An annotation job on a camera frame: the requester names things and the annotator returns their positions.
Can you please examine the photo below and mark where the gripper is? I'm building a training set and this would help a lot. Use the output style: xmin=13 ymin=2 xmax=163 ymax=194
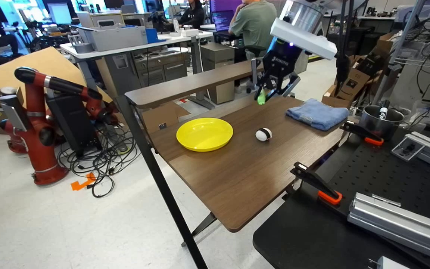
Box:
xmin=254 ymin=37 xmax=304 ymax=101

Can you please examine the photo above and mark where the blue towel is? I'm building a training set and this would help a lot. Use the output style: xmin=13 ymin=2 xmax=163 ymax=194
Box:
xmin=285 ymin=98 xmax=350 ymax=132

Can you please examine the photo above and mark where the black and white ball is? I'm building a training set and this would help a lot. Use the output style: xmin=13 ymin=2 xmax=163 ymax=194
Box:
xmin=255 ymin=127 xmax=273 ymax=142

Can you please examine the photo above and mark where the beige drawer cabinet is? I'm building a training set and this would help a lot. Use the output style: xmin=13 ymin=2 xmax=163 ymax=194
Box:
xmin=200 ymin=42 xmax=236 ymax=105

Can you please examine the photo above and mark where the stack of cardboard boxes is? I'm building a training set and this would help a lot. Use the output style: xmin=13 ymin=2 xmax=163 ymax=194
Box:
xmin=321 ymin=31 xmax=395 ymax=109

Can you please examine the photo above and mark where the laptop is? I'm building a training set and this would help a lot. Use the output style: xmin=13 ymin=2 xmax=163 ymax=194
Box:
xmin=210 ymin=0 xmax=242 ymax=33

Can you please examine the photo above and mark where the yellow plate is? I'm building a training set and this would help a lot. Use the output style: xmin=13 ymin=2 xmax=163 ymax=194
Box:
xmin=176 ymin=117 xmax=234 ymax=152

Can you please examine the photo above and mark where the black clamp with orange grips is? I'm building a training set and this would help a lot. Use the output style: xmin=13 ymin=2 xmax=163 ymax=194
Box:
xmin=290 ymin=161 xmax=343 ymax=205
xmin=340 ymin=120 xmax=385 ymax=146

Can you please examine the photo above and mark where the black and white marker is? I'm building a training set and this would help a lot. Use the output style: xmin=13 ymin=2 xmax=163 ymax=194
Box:
xmin=378 ymin=100 xmax=390 ymax=121

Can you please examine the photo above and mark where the metal pot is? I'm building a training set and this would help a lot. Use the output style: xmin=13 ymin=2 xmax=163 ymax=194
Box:
xmin=358 ymin=105 xmax=405 ymax=141

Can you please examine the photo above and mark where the toy kitchen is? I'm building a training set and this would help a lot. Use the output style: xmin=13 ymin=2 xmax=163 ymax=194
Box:
xmin=132 ymin=47 xmax=190 ymax=88

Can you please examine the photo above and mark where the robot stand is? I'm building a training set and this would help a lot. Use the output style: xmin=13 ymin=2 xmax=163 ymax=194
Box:
xmin=253 ymin=123 xmax=430 ymax=269

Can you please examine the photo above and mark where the white standing desk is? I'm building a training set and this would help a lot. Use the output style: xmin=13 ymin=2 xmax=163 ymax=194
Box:
xmin=60 ymin=31 xmax=216 ymax=110

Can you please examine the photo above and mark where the aluminium profile with end plate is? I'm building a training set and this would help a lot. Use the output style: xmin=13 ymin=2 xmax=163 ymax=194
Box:
xmin=391 ymin=131 xmax=430 ymax=177

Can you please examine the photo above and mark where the grey plastic bin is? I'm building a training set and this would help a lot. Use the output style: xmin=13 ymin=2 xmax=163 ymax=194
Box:
xmin=76 ymin=25 xmax=149 ymax=52

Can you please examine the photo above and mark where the long aluminium profile bar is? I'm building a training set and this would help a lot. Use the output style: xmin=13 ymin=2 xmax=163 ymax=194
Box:
xmin=347 ymin=192 xmax=430 ymax=265

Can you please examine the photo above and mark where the black computer case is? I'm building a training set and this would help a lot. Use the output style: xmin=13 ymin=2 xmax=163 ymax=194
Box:
xmin=45 ymin=91 xmax=102 ymax=156

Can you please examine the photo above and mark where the white box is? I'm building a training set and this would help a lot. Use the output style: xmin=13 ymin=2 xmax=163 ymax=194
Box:
xmin=368 ymin=256 xmax=412 ymax=269

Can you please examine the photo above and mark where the monitor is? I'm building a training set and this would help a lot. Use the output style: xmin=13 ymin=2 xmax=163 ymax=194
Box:
xmin=47 ymin=3 xmax=73 ymax=25

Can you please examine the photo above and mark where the cardboard sheet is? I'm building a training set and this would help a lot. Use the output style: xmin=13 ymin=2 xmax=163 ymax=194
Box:
xmin=0 ymin=46 xmax=113 ymax=109

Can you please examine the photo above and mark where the red robot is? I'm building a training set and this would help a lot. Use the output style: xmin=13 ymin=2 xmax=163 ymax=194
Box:
xmin=0 ymin=66 xmax=121 ymax=186

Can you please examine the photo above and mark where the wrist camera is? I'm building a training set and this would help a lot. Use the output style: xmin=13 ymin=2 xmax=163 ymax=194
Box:
xmin=270 ymin=18 xmax=338 ymax=61

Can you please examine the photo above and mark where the tangle of black cables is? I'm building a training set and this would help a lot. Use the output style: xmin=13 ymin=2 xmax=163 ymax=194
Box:
xmin=56 ymin=120 xmax=141 ymax=199

